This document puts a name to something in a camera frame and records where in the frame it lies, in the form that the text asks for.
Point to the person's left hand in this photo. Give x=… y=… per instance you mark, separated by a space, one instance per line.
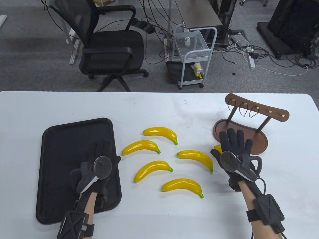
x=104 y=149

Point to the person's right hand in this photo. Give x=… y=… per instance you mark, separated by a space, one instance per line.
x=234 y=144

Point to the yellow plastic banana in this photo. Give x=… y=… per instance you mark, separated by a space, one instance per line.
x=159 y=132
x=197 y=156
x=139 y=147
x=152 y=169
x=182 y=185
x=218 y=149

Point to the black elastic band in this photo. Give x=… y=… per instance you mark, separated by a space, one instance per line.
x=250 y=113
x=228 y=105
x=239 y=110

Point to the person's left forearm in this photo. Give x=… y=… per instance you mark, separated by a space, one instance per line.
x=90 y=206

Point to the grey handheld controller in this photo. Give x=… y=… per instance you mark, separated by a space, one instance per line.
x=102 y=166
x=229 y=161

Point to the brown wooden hook stand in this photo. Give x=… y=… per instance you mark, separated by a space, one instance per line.
x=260 y=143

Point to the black plastic tray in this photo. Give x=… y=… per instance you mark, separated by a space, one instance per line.
x=62 y=149

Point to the white power strip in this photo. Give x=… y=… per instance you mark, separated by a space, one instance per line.
x=165 y=49
x=251 y=62

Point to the yellow white bottle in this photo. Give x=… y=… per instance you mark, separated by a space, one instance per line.
x=198 y=68

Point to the white utility cart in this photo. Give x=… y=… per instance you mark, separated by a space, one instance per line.
x=182 y=69

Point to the black mesh bin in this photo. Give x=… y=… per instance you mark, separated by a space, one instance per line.
x=173 y=72

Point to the black office chair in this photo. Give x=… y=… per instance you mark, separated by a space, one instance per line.
x=117 y=44

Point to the metal floor box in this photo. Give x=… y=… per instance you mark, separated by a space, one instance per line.
x=238 y=38

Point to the small white bottle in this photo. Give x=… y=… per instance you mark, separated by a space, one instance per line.
x=187 y=42

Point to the black power adapter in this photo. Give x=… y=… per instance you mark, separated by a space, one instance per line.
x=149 y=29

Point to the black equipment base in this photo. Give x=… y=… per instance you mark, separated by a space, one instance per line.
x=286 y=25

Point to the dark top side table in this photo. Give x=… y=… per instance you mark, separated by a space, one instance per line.
x=199 y=15

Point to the cardboard box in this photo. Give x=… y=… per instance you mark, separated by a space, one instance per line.
x=102 y=2

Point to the white board corner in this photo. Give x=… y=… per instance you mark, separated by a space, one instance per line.
x=2 y=20

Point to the silver metal frame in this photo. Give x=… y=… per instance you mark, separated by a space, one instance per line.
x=73 y=58

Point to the black metal desk frame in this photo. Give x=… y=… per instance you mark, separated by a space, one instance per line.
x=224 y=15

